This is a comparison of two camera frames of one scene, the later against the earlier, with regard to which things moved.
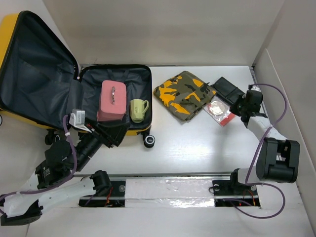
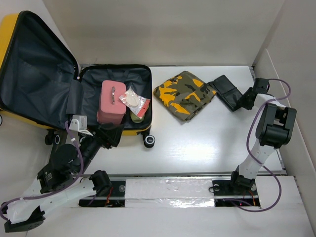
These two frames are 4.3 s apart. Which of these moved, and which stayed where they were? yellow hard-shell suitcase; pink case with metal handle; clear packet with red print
Moved: clear packet with red print
Stayed: pink case with metal handle; yellow hard-shell suitcase
